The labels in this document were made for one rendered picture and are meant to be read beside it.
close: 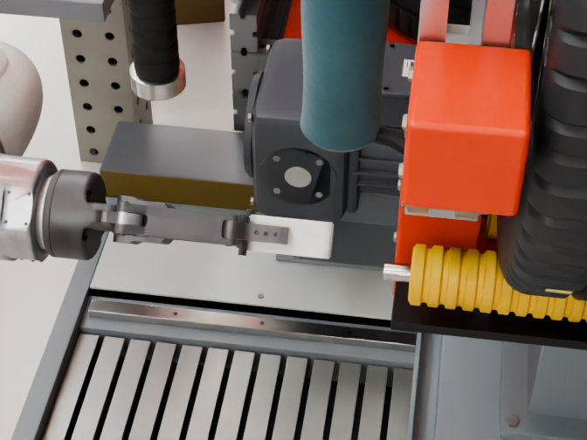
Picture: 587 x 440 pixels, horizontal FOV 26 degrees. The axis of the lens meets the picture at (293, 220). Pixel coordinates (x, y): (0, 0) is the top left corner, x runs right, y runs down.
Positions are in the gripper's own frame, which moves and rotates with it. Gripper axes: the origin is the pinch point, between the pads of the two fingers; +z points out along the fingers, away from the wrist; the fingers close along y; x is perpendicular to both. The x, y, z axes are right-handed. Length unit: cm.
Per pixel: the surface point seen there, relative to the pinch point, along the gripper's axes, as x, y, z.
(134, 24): 14.6, 10.8, -12.4
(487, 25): 14.4, 22.9, 13.5
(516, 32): 22.7, -21.8, 18.1
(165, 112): 21, -110, -35
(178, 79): 11.2, 6.9, -9.3
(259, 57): 27, -78, -15
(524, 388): -14, -42, 24
